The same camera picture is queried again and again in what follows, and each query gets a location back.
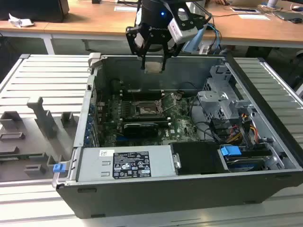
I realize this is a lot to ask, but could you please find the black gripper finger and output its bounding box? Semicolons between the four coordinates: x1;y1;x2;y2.
125;25;150;70
160;35;178;71

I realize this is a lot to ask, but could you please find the silver square CPU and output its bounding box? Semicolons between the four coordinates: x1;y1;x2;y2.
144;61;164;74

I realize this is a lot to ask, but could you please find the black RAM slot bank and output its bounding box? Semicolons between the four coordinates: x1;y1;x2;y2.
122;115;171;126
122;89;165;100

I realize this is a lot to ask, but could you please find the CPU socket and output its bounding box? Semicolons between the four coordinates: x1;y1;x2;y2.
131;100;166;118

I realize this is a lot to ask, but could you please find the white paper sheet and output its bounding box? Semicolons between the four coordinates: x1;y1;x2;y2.
114;6;139;12
238;14;270;21

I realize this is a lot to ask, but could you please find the wooden desk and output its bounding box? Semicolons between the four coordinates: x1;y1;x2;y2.
0;0;303;47

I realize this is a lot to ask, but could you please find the grey metal drive cage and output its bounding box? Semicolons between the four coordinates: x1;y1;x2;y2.
196;64;258;125

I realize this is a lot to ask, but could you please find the green motherboard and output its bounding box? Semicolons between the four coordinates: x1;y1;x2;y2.
94;91;202;148

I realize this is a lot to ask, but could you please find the white framed tablet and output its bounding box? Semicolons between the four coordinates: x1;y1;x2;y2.
231;6;260;14

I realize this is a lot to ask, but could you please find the black graphics card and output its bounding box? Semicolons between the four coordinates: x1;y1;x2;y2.
122;121;160;138

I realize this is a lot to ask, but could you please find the black box on desk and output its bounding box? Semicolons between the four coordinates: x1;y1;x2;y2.
0;0;70;24

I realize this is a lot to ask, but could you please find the black plastic shroud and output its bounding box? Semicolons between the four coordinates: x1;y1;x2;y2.
169;141;230;176

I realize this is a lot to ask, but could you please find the crumpled white paper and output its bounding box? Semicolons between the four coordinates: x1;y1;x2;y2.
8;13;35;29

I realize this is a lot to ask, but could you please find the hard disk in blue carrier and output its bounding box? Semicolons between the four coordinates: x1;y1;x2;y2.
219;145;269;173

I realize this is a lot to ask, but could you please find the dark grey laptop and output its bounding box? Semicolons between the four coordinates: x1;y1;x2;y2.
273;10;303;21

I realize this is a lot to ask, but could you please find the grey power supply unit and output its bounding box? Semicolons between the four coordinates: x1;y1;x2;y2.
76;144;182;183

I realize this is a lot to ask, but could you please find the grey parts rack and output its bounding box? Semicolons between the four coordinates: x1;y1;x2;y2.
0;96;80;183

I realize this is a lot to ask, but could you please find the blue case latch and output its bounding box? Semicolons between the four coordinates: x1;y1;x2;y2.
53;163;66;174

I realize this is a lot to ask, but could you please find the black open PC case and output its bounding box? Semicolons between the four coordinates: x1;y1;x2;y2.
55;53;303;219

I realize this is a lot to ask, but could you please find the green RAM stick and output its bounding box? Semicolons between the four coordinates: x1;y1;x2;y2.
0;153;45;159

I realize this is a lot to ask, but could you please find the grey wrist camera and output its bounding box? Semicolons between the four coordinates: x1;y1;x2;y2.
168;18;200;44

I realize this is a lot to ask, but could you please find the pale grey case handle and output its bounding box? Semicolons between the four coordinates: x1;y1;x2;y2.
87;52;103;69

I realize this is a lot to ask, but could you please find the blue cable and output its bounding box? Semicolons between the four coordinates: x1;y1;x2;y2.
207;22;223;54

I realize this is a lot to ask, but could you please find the black camera cable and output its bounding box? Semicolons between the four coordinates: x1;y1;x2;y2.
202;8;215;31

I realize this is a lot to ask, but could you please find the black data cable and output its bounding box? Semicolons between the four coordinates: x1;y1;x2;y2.
190;98;228;145

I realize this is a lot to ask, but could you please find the yellow orange wire bundle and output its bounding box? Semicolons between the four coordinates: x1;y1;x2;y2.
226;125;259;144

